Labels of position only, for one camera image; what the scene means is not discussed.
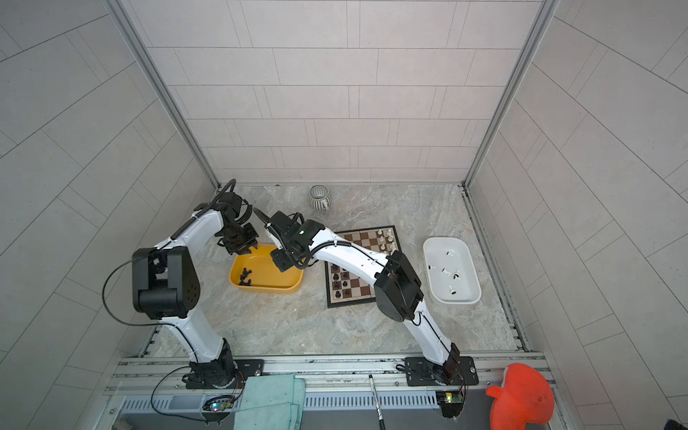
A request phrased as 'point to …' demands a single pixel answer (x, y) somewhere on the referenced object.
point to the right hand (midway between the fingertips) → (280, 262)
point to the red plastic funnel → (526, 398)
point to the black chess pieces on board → (345, 283)
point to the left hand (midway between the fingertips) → (263, 240)
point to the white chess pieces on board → (390, 235)
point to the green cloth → (271, 402)
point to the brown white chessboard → (361, 288)
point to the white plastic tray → (452, 275)
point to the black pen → (379, 412)
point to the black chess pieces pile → (244, 276)
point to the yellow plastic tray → (258, 272)
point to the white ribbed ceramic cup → (319, 197)
